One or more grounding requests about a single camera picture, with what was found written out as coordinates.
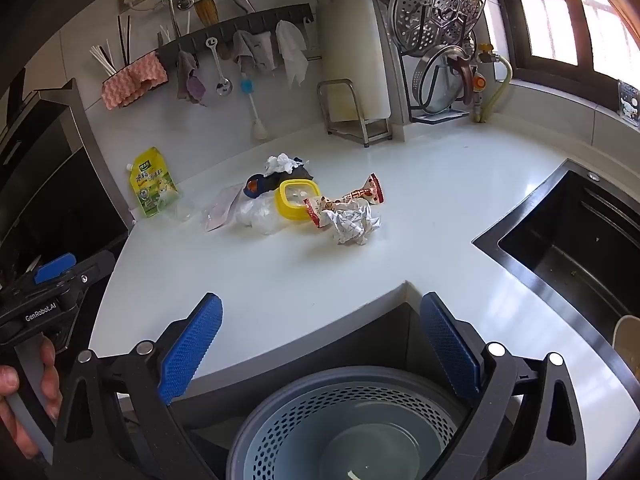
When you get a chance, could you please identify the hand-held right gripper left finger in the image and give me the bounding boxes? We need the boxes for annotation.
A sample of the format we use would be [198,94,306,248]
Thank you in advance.
[50,292,224,480]

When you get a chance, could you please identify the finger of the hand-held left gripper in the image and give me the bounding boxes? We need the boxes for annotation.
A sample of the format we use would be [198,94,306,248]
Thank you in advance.
[33,253,78,284]
[64,250,117,292]

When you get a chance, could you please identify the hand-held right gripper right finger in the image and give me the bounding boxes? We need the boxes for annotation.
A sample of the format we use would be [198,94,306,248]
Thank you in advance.
[420,291,588,480]

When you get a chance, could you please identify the grey perforated trash bin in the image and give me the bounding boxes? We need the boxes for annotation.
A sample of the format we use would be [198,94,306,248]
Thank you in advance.
[227,366,482,480]

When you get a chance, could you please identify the white tissue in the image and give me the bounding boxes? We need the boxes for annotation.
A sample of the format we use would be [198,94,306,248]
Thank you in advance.
[202,183,246,233]
[263,153,305,177]

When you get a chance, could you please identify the clear plastic bag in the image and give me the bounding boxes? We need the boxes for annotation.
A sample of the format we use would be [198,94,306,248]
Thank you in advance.
[235,194,289,237]

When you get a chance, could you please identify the silver foil wrapper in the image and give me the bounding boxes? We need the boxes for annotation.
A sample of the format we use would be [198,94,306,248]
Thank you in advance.
[319,199,382,247]

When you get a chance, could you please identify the red snack wrapper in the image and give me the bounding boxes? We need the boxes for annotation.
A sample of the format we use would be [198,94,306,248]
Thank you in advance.
[302,172,386,230]

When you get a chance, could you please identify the dark grey cloth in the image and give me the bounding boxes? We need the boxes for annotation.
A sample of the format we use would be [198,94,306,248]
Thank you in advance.
[269,166,316,191]

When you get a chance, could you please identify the person's left hand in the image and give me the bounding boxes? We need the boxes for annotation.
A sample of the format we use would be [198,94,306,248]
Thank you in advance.
[0,335,64,448]

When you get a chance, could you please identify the black integrated stove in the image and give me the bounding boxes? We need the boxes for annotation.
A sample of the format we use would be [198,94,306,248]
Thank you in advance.
[0,77,136,282]

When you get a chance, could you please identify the yellow seasoning pouch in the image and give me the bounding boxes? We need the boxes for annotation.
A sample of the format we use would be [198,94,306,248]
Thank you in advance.
[125,146,180,218]

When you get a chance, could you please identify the black kitchen sink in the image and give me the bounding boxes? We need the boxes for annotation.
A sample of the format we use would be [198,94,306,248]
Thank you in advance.
[472,158,640,357]

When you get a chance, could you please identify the beige plastic board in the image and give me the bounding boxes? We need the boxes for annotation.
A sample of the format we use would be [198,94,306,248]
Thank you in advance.
[612,314,640,377]

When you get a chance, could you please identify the pink waffle cloth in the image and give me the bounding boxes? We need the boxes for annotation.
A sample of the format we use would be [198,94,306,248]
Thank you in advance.
[101,53,170,110]

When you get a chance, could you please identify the white chopsticks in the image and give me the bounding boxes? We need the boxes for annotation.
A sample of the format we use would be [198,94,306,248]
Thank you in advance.
[89,44,119,79]

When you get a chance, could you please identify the grey purple rag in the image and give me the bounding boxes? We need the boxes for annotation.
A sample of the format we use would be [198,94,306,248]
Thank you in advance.
[175,50,207,107]

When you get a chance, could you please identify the white bottle brush blue collar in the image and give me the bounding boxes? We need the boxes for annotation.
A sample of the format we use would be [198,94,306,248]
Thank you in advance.
[238,72,271,141]

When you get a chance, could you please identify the steel spoon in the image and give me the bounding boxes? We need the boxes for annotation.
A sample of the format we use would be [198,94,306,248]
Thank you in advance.
[205,36,234,97]

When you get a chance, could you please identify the black dish rack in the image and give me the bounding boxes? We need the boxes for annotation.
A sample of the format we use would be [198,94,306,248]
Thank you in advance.
[397,10,485,125]

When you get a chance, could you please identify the steel cutting board rack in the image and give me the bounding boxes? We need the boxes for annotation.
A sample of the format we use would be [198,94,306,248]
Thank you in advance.
[317,78,394,149]

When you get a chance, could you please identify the black chopsticks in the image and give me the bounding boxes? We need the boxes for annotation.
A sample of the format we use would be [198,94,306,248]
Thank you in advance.
[117,13,132,64]

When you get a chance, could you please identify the steel pot lid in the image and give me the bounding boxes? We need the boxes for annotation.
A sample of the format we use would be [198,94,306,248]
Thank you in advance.
[414,43,476,115]

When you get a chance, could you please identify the bamboo pot brush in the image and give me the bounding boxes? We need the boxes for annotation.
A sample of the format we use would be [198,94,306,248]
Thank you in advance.
[193,0,220,26]

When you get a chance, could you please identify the white rag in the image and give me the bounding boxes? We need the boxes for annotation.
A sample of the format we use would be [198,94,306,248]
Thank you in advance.
[274,19,310,89]

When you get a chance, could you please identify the printed glass cup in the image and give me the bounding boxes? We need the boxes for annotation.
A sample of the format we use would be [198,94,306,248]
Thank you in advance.
[615,79,640,129]

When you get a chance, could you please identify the white cutting board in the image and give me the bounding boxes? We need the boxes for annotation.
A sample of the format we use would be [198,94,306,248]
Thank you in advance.
[317,0,392,124]

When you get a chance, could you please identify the brown framed window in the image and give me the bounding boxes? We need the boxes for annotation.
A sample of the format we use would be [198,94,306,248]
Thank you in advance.
[487,0,640,82]

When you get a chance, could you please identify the steel steamer plate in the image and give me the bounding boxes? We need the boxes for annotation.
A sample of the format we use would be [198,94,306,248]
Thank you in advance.
[387,0,489,59]

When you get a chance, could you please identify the yellow gas hose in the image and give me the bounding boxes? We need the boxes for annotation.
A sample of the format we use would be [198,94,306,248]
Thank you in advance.
[472,52,514,124]

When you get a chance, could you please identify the dark wall hook rail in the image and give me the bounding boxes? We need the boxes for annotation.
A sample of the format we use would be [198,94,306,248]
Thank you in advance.
[155,3,314,62]

